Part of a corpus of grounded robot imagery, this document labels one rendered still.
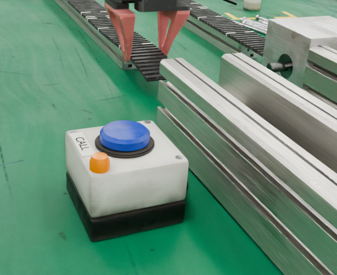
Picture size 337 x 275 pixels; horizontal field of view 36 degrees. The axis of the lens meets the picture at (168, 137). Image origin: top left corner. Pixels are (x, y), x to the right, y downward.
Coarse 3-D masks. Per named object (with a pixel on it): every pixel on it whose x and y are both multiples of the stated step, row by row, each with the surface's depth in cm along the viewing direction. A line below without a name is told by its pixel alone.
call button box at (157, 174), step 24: (72, 144) 41; (96, 144) 41; (168, 144) 42; (72, 168) 42; (120, 168) 38; (144, 168) 39; (168, 168) 39; (72, 192) 43; (96, 192) 38; (120, 192) 38; (144, 192) 39; (168, 192) 40; (96, 216) 39; (120, 216) 40; (144, 216) 40; (168, 216) 42; (96, 240) 40
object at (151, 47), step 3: (144, 45) 73; (147, 45) 73; (150, 45) 73; (153, 45) 73; (132, 48) 72; (135, 48) 72; (138, 48) 71; (141, 48) 71; (144, 48) 72; (147, 48) 72; (150, 48) 72; (153, 48) 72; (156, 48) 72
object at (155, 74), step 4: (144, 72) 65; (148, 72) 65; (152, 72) 66; (156, 72) 66; (144, 76) 65; (148, 76) 65; (152, 76) 65; (156, 76) 65; (160, 76) 65; (148, 80) 64; (152, 80) 65; (156, 80) 65
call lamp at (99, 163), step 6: (96, 156) 37; (102, 156) 37; (90, 162) 37; (96, 162) 37; (102, 162) 37; (108, 162) 37; (90, 168) 38; (96, 168) 37; (102, 168) 37; (108, 168) 38
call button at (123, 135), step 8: (104, 128) 41; (112, 128) 41; (120, 128) 41; (128, 128) 41; (136, 128) 41; (144, 128) 41; (104, 136) 40; (112, 136) 40; (120, 136) 40; (128, 136) 40; (136, 136) 40; (144, 136) 40; (104, 144) 40; (112, 144) 40; (120, 144) 39; (128, 144) 39; (136, 144) 40; (144, 144) 40
